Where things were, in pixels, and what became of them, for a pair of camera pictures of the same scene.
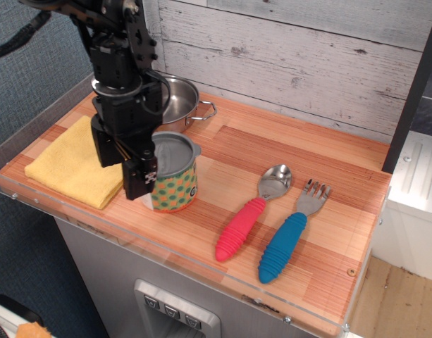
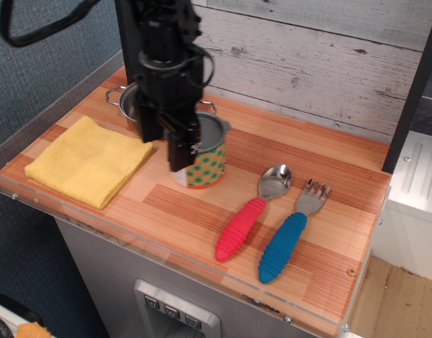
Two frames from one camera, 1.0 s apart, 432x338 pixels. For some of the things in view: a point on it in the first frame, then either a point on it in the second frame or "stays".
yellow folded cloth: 70,165 stays
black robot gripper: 131,114 -> 175,81
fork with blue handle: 288,236 stays
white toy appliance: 409,229 stays
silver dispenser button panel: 162,313 stays
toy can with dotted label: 176,154 -> 210,168
